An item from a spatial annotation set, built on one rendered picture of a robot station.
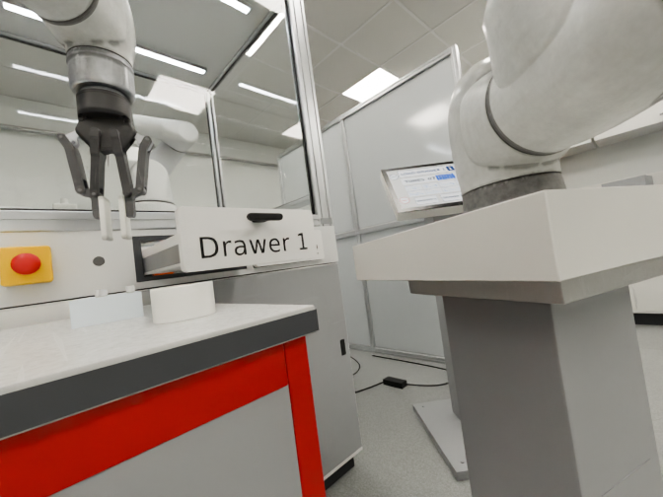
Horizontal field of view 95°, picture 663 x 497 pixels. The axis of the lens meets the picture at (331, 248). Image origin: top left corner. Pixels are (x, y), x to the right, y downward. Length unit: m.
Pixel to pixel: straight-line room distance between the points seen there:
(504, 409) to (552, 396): 0.09
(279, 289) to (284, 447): 0.72
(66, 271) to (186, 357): 0.61
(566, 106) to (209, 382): 0.45
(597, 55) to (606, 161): 3.61
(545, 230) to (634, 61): 0.17
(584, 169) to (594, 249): 3.64
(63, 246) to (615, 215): 0.93
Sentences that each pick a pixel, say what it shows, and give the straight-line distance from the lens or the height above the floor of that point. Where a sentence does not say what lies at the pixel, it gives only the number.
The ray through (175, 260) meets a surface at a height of 0.85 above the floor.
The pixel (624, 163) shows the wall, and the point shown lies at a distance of 3.99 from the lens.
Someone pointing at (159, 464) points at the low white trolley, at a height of 0.67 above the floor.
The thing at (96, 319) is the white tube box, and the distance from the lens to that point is 0.55.
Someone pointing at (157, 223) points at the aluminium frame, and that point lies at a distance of 0.90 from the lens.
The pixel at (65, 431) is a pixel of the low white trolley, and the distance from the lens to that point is 0.28.
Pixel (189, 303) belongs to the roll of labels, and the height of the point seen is 0.78.
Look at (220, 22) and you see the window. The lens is 1.30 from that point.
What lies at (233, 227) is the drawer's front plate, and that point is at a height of 0.89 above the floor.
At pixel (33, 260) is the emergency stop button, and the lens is 0.79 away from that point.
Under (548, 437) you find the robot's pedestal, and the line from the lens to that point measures 0.58.
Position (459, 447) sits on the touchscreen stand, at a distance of 1.47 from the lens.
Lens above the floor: 0.80
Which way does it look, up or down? 2 degrees up
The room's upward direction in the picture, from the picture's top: 8 degrees counter-clockwise
